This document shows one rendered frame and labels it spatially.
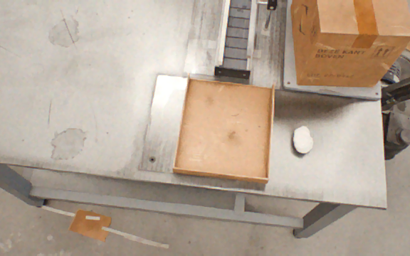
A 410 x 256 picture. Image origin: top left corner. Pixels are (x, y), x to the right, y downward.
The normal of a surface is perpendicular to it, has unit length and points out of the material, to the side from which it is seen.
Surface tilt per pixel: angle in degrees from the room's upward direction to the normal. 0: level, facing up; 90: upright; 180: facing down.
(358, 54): 90
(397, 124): 0
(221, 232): 0
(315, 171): 0
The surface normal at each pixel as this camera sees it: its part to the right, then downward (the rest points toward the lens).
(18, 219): 0.06, -0.43
